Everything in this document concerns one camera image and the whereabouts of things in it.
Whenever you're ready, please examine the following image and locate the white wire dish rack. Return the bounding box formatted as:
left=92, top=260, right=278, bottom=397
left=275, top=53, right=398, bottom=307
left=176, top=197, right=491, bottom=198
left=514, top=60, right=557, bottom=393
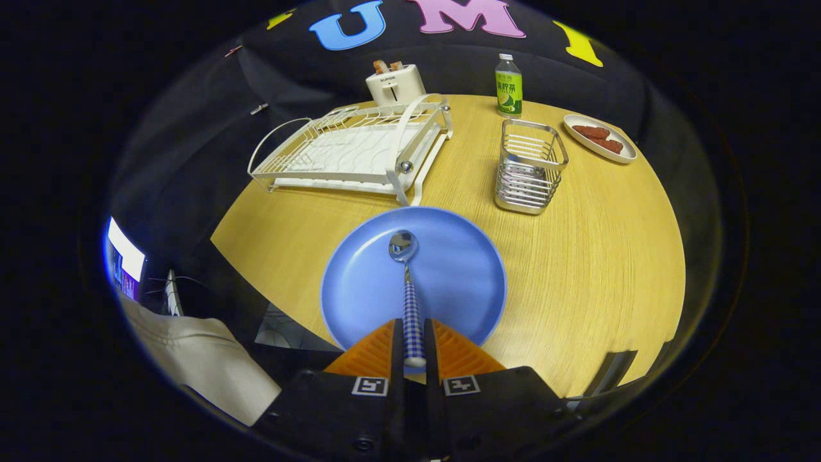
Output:
left=248, top=94, right=453, bottom=207

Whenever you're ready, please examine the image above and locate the checkered handle metal spoon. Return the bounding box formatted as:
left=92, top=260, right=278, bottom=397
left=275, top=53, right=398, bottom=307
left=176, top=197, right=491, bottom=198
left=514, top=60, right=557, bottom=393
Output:
left=388, top=230, right=427, bottom=368

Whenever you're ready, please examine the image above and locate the blue plate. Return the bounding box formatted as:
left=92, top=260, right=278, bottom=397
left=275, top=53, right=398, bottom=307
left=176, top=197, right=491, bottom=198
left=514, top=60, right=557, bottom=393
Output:
left=319, top=206, right=507, bottom=376

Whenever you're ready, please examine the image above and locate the dark grey panel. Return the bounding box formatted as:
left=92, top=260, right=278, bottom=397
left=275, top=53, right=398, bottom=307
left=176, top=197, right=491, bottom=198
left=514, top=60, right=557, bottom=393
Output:
left=580, top=350, right=639, bottom=400

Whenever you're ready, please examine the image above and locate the small white plate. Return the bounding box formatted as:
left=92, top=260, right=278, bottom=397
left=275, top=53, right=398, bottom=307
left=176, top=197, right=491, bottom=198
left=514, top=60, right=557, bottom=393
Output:
left=563, top=114, right=638, bottom=164

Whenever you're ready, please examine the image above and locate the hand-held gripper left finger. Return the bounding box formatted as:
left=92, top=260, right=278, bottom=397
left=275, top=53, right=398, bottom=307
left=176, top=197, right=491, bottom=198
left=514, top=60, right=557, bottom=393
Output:
left=257, top=319, right=406, bottom=462

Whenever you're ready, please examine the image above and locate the computer monitor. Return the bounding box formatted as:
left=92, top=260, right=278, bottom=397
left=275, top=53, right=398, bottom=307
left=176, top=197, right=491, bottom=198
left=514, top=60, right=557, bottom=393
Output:
left=105, top=217, right=147, bottom=302

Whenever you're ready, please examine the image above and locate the white toaster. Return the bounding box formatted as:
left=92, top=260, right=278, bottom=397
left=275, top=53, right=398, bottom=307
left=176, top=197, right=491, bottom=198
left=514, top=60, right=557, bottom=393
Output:
left=366, top=64, right=427, bottom=107

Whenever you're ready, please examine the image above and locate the green label drink bottle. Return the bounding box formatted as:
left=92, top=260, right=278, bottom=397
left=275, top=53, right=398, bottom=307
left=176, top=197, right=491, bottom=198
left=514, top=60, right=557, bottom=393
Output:
left=495, top=53, right=523, bottom=118

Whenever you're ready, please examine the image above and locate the metal wire basket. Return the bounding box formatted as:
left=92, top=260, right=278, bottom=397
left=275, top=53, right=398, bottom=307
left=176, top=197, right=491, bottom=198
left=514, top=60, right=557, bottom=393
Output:
left=494, top=119, right=570, bottom=215

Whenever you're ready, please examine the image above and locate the white flat stand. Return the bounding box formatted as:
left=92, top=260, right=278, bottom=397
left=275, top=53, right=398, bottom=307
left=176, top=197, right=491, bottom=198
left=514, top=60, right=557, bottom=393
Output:
left=164, top=269, right=185, bottom=317

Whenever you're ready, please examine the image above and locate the black backdrop cloth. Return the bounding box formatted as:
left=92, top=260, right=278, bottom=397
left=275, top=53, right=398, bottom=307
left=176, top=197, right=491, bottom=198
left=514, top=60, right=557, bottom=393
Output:
left=109, top=0, right=719, bottom=360

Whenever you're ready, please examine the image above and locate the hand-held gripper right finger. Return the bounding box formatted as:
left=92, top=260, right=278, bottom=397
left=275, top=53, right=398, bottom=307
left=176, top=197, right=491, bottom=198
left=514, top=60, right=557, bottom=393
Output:
left=423, top=319, right=578, bottom=462

